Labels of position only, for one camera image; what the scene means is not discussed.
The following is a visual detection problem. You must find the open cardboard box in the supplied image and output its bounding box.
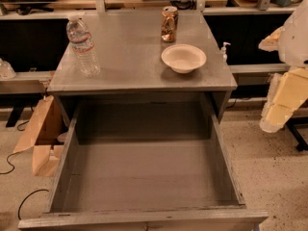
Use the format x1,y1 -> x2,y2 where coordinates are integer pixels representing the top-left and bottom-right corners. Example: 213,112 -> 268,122
13,96 -> 64,177

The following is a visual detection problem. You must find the clear plastic container at left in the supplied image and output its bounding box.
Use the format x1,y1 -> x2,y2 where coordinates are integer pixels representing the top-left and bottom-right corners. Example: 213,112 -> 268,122
0,58 -> 16,79

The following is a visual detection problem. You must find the black table leg stand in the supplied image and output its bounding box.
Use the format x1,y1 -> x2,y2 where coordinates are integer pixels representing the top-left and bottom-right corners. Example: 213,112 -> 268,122
286,116 -> 308,151

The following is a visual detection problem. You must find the clear plastic water bottle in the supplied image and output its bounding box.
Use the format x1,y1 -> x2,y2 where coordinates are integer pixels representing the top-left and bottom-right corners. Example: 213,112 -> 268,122
66,15 -> 100,77

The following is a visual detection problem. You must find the gold crumpled soda can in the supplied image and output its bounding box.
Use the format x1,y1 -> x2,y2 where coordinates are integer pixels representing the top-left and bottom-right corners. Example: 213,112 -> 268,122
161,6 -> 178,42

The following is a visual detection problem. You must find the white ceramic bowl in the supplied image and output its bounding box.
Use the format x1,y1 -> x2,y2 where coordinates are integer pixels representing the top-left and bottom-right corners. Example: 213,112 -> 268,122
161,44 -> 207,74

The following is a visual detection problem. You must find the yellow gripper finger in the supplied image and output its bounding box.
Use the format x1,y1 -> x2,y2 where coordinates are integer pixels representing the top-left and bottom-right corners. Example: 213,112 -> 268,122
258,27 -> 283,52
260,67 -> 308,133

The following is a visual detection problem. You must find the grey cabinet with top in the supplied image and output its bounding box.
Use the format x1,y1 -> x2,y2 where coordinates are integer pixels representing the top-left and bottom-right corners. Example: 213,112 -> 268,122
48,10 -> 237,118

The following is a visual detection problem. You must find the white pump dispenser bottle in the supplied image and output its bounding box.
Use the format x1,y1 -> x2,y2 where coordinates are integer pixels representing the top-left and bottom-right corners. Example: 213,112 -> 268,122
220,42 -> 231,62

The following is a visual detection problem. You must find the black cable on floor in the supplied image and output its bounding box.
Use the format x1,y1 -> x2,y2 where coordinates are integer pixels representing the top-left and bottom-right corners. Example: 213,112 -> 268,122
0,118 -> 50,221

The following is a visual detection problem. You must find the open grey top drawer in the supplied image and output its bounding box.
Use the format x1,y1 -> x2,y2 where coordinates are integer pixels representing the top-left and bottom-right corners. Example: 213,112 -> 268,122
18,93 -> 268,231

